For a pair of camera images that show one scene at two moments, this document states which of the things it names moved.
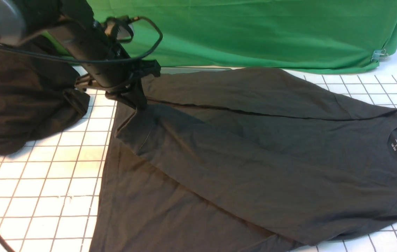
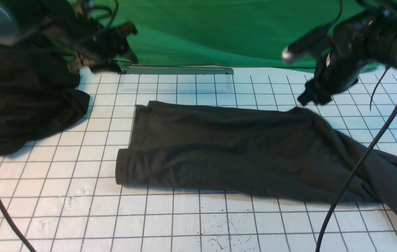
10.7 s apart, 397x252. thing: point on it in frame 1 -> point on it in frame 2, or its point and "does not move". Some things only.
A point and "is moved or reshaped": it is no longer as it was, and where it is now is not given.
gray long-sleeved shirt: [263, 160] is moved or reshaped
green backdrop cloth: [311, 35] does not move
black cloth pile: [19, 96] does not move
